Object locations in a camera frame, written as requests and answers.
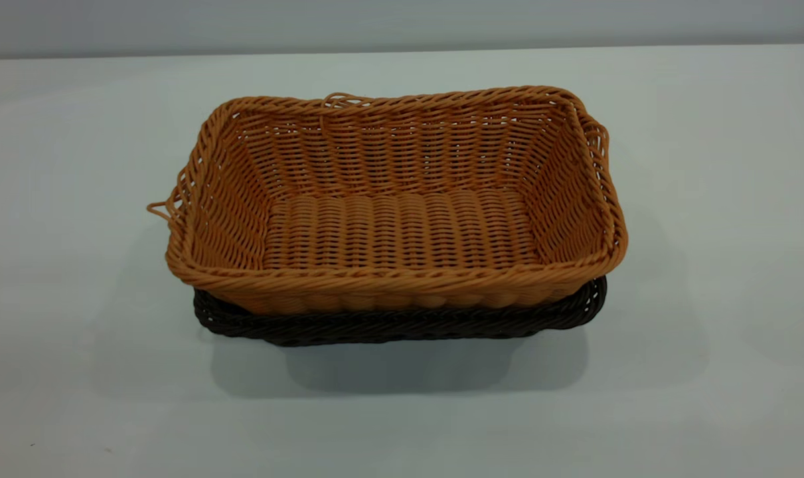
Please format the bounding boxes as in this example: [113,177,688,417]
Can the black woven wicker basket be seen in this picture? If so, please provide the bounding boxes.
[193,275,608,348]

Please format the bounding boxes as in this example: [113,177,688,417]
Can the orange woven wicker basket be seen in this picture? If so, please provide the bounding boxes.
[147,85,629,317]

